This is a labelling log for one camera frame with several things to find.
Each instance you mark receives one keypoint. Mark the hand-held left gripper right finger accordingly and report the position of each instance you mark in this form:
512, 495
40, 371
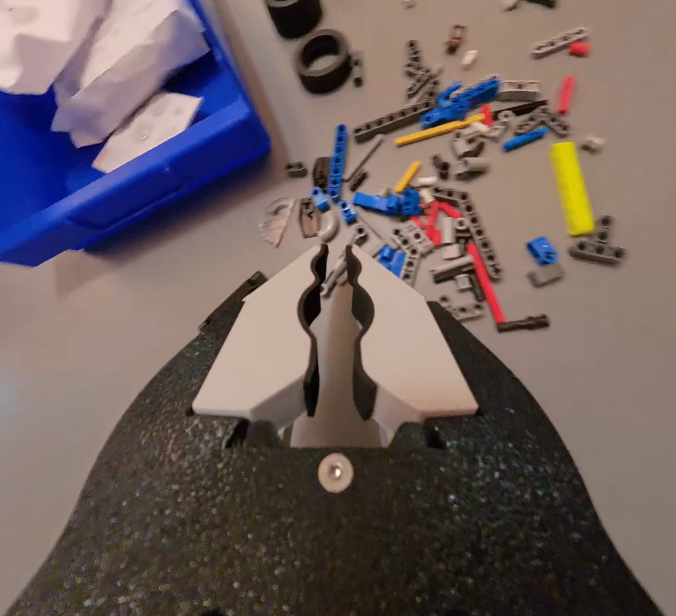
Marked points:
417, 357

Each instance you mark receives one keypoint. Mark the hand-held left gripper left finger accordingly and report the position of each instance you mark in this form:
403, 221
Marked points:
259, 357

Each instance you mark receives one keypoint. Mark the light grey lego connector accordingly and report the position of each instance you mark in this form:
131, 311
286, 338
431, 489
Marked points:
332, 278

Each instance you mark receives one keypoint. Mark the pile of lego pieces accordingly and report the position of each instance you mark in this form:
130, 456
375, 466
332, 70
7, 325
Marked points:
449, 104

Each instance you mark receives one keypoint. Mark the black rubber lego tire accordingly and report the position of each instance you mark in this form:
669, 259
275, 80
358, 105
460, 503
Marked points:
293, 22
322, 81

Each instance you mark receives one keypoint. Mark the small brown lego piece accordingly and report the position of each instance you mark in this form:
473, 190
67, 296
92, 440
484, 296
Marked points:
454, 40

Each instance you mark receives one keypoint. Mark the light grey lego beam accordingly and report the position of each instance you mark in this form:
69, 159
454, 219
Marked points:
554, 43

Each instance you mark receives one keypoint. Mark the red lego pin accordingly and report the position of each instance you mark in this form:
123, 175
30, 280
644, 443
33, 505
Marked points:
580, 49

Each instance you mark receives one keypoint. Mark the small grey lego piece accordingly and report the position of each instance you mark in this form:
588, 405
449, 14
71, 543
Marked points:
509, 1

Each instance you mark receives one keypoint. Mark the blue plastic bin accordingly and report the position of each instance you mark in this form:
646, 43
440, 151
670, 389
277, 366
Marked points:
158, 188

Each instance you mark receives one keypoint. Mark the crumpled white paper bag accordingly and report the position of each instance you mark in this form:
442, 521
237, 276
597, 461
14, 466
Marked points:
137, 46
47, 19
148, 130

